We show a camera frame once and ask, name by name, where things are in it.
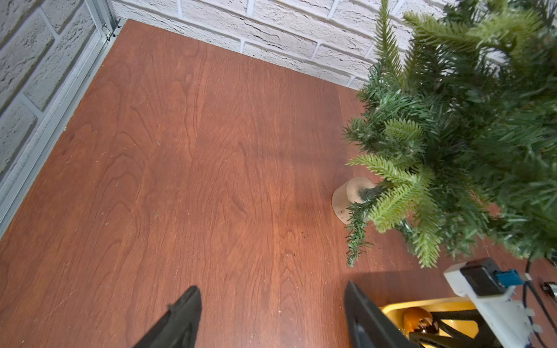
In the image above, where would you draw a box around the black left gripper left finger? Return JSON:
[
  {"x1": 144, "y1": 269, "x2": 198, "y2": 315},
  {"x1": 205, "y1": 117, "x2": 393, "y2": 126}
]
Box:
[{"x1": 133, "y1": 286, "x2": 202, "y2": 348}]

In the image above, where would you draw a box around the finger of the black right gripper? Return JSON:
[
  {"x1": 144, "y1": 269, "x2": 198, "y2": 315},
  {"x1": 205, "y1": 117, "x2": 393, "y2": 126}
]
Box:
[
  {"x1": 431, "y1": 310, "x2": 483, "y2": 323},
  {"x1": 409, "y1": 333, "x2": 492, "y2": 348}
]

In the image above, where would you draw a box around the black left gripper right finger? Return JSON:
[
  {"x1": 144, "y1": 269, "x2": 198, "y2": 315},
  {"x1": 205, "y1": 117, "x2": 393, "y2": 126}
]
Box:
[{"x1": 345, "y1": 281, "x2": 417, "y2": 348}]

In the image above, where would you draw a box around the amber brown ball ornament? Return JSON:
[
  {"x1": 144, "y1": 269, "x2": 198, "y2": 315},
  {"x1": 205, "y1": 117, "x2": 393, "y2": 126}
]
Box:
[{"x1": 403, "y1": 307, "x2": 440, "y2": 335}]

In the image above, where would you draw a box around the wooden tree base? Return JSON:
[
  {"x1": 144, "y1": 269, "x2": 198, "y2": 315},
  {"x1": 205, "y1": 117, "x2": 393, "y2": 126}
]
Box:
[{"x1": 332, "y1": 177, "x2": 376, "y2": 226}]

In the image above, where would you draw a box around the small green christmas tree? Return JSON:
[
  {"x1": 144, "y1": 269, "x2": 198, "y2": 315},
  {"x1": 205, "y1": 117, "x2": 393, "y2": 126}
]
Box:
[{"x1": 344, "y1": 1, "x2": 556, "y2": 268}]

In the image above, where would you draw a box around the yellow plastic tray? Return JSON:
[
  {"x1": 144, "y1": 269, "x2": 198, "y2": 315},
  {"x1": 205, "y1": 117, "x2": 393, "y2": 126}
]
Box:
[{"x1": 381, "y1": 297, "x2": 495, "y2": 347}]

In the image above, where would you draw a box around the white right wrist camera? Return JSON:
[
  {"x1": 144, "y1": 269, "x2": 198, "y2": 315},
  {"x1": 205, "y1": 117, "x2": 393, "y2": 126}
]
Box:
[{"x1": 443, "y1": 258, "x2": 541, "y2": 347}]

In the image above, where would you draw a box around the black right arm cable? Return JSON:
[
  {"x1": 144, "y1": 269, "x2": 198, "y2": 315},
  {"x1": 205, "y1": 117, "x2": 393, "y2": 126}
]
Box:
[{"x1": 521, "y1": 260, "x2": 557, "y2": 336}]

